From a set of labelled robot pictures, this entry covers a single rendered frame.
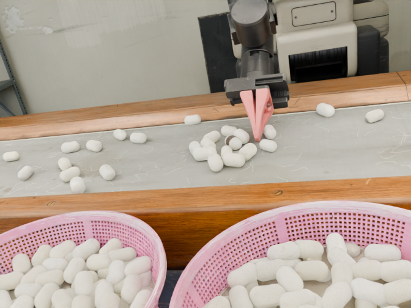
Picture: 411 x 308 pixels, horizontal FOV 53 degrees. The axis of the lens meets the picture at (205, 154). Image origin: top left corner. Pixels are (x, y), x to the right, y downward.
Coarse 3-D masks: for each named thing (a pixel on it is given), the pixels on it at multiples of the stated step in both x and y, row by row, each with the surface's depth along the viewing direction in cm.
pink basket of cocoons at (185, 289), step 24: (264, 216) 43; (288, 216) 44; (312, 216) 44; (336, 216) 43; (360, 216) 42; (384, 216) 41; (408, 216) 39; (216, 240) 41; (240, 240) 43; (264, 240) 44; (288, 240) 44; (360, 240) 43; (384, 240) 41; (408, 240) 40; (192, 264) 38; (216, 264) 41; (240, 264) 42; (192, 288) 37; (216, 288) 40
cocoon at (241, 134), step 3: (237, 129) 70; (240, 129) 69; (234, 132) 70; (237, 132) 69; (240, 132) 68; (243, 132) 68; (234, 135) 69; (237, 135) 68; (240, 135) 68; (243, 135) 67; (246, 135) 68; (240, 138) 67; (243, 138) 67; (246, 138) 67; (249, 138) 68; (243, 141) 68; (246, 141) 68
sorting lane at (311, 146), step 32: (160, 128) 83; (192, 128) 80; (288, 128) 71; (320, 128) 69; (352, 128) 66; (384, 128) 64; (0, 160) 83; (32, 160) 80; (96, 160) 74; (128, 160) 71; (160, 160) 69; (192, 160) 66; (256, 160) 62; (288, 160) 60; (320, 160) 59; (352, 160) 57; (384, 160) 55; (0, 192) 68; (32, 192) 66; (64, 192) 64
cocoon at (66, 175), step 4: (72, 168) 67; (76, 168) 68; (64, 172) 67; (68, 172) 67; (72, 172) 67; (76, 172) 67; (80, 172) 68; (60, 176) 67; (64, 176) 66; (68, 176) 67; (72, 176) 67; (76, 176) 68; (64, 180) 67; (68, 180) 67
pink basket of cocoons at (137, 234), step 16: (32, 224) 51; (48, 224) 51; (80, 224) 51; (112, 224) 50; (128, 224) 48; (144, 224) 46; (0, 240) 49; (16, 240) 50; (80, 240) 51; (128, 240) 48; (144, 240) 46; (160, 240) 43; (160, 256) 40; (160, 272) 38; (160, 288) 36
